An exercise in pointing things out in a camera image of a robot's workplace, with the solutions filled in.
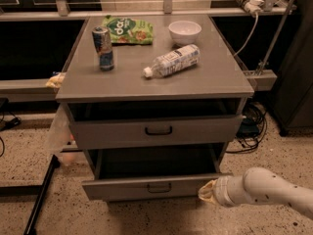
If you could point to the white power strip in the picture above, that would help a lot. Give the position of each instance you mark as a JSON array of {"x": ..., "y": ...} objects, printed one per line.
[{"x": 252, "y": 7}]

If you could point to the green snack bag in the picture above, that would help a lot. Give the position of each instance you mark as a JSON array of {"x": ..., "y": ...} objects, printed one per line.
[{"x": 129, "y": 31}]

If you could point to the clear plastic bag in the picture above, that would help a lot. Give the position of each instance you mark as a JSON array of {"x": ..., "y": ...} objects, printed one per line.
[{"x": 60, "y": 141}]

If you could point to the blue energy drink can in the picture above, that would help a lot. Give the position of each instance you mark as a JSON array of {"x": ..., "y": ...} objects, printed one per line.
[{"x": 103, "y": 46}]

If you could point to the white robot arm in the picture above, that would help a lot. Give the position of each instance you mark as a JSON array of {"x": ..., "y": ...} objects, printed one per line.
[{"x": 258, "y": 186}]

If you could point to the grey drawer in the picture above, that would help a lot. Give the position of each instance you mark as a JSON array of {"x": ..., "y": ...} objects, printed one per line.
[
  {"x": 112, "y": 134},
  {"x": 143, "y": 173}
]

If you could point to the grey top drawer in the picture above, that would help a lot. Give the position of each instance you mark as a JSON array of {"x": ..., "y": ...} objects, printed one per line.
[{"x": 112, "y": 134}]

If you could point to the white bowl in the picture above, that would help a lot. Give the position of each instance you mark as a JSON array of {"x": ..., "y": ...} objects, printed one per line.
[{"x": 184, "y": 32}]

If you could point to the clear plastic water bottle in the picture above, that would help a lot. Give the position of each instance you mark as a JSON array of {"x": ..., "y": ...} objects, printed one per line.
[{"x": 172, "y": 62}]

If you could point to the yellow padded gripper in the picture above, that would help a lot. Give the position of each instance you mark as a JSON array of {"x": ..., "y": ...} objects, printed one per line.
[{"x": 222, "y": 191}]

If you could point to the grey drawer cabinet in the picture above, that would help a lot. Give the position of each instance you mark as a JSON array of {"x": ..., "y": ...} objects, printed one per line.
[{"x": 214, "y": 87}]

